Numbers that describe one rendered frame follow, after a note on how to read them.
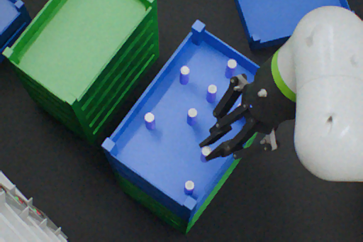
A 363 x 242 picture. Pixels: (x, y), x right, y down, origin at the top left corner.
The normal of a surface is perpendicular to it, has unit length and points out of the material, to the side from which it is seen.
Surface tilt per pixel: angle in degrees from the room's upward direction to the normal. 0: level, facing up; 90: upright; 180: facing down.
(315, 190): 0
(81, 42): 0
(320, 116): 39
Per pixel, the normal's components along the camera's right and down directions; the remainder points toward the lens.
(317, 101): -0.59, -0.47
